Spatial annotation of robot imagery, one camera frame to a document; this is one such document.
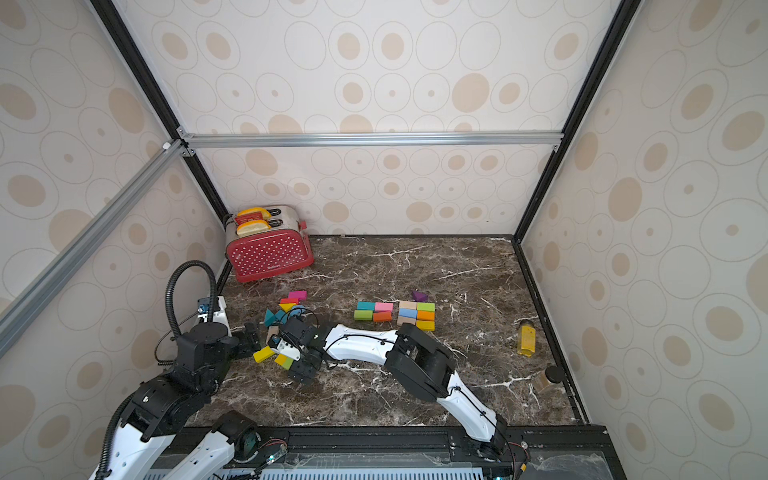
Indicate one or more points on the black lid wooden jar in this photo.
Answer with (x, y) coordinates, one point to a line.
(547, 378)

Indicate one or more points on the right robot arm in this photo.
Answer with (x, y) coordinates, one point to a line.
(424, 367)

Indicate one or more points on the red polka dot toy toaster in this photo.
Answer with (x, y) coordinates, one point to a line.
(282, 249)

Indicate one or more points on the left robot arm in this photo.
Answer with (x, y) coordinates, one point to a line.
(147, 421)

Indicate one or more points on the light blue triangular block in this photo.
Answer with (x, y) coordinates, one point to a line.
(297, 310)

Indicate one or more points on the orange rectangular block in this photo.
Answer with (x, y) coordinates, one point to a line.
(426, 315)

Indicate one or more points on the black corner frame post right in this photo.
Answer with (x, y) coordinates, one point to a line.
(606, 52)

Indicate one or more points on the silver aluminium rail left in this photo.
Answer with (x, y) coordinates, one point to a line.
(22, 312)

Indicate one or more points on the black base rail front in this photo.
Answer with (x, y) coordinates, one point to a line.
(530, 452)

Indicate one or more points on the black corner frame post left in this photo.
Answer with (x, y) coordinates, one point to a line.
(117, 30)

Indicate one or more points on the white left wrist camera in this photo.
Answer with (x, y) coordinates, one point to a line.
(208, 310)

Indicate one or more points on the silver aluminium rail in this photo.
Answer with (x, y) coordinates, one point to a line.
(22, 312)
(385, 139)

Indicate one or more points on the toy bread slice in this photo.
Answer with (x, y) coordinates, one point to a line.
(256, 213)
(252, 227)

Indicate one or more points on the toy bread slice front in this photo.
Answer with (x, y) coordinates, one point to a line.
(252, 227)

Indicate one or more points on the teal triangular block left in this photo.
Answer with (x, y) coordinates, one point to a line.
(270, 318)

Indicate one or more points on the toy bread slice rear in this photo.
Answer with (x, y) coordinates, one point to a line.
(256, 213)

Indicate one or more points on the black corner frame post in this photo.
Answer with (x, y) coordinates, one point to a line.
(606, 52)
(117, 30)

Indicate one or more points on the yellow toy bottle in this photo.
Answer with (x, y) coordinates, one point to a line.
(526, 345)

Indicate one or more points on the light blue rectangular block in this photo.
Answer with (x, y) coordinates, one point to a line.
(408, 313)

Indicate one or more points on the silver aluminium rail back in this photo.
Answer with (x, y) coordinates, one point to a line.
(385, 139)

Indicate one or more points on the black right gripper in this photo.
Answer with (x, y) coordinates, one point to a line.
(300, 346)

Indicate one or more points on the magenta rectangular block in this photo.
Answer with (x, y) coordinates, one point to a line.
(298, 295)

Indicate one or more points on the orange-red rectangular block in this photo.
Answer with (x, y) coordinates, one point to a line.
(382, 317)

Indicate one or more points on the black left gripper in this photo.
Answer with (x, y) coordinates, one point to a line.
(249, 342)

